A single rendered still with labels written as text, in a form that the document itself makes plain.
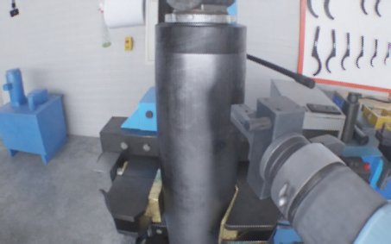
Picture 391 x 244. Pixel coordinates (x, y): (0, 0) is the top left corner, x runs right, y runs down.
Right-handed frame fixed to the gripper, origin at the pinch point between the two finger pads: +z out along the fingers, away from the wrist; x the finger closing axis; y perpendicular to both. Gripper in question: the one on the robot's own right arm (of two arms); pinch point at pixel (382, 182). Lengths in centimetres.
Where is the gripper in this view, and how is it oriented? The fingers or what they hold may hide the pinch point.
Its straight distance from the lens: 83.2
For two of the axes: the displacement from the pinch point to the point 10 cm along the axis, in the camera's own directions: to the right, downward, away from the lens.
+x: 1.0, -4.2, 9.0
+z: -0.1, 9.0, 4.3
